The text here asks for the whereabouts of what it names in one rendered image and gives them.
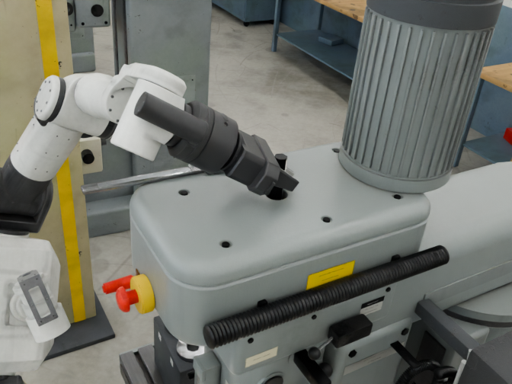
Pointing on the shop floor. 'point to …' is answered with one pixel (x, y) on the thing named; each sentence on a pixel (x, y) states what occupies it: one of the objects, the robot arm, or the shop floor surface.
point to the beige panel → (42, 12)
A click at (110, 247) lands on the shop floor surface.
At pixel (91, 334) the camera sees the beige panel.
